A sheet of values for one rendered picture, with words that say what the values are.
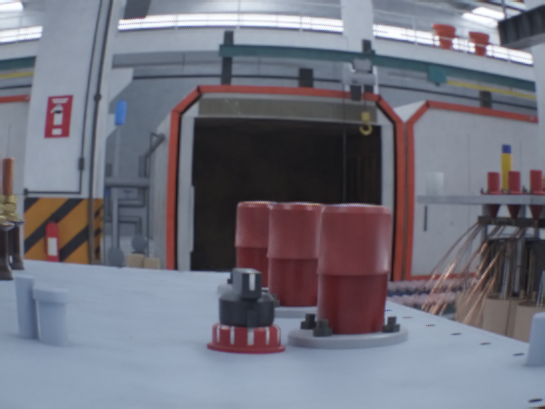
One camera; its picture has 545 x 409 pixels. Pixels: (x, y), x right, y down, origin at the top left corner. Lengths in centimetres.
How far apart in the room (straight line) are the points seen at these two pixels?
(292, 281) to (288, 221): 7
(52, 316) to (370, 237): 33
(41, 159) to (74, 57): 117
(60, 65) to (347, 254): 1073
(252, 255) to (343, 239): 66
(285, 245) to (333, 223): 32
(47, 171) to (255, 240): 998
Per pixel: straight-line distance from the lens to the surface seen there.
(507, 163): 479
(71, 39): 1180
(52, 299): 96
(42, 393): 70
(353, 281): 109
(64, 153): 1167
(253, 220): 174
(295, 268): 141
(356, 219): 109
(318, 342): 107
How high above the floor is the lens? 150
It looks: level
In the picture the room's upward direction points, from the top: 1 degrees clockwise
